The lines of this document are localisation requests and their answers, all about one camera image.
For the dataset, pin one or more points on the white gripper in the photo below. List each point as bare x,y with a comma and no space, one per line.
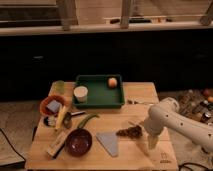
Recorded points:
152,141

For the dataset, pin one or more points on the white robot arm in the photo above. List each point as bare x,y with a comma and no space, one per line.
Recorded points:
166,114

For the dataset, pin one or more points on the purple bowl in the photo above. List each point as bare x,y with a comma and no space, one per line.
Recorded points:
78,142

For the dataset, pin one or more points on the orange bowl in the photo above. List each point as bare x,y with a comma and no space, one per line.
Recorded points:
44,111

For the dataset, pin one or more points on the grey folded cloth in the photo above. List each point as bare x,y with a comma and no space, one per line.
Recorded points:
109,141

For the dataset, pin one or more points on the green plastic tray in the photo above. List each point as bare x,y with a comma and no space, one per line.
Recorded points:
100,95

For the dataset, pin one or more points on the orange fruit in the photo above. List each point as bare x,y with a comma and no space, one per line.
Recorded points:
112,82

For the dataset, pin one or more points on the green cucumber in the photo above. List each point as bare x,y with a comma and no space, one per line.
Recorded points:
85,120

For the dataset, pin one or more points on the white cup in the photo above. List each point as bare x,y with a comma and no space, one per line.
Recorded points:
81,93

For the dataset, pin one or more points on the metal measuring scoop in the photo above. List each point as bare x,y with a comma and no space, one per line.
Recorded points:
67,119

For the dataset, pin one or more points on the yellow banana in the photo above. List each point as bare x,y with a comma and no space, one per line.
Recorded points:
62,112

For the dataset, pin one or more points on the wooden block brush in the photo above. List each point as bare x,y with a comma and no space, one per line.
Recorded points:
56,145

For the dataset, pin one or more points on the blue sponge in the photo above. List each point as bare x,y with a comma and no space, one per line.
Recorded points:
53,106

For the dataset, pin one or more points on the small black white object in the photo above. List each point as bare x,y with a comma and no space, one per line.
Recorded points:
50,121

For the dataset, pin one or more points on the green translucent cup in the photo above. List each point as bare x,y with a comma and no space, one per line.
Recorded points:
59,86

